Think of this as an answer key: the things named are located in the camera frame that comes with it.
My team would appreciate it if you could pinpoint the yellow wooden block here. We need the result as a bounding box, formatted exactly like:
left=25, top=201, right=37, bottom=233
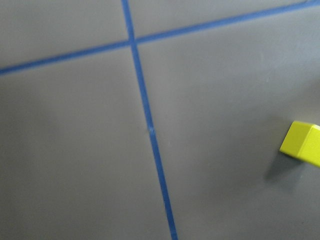
left=279, top=121, right=320, bottom=167

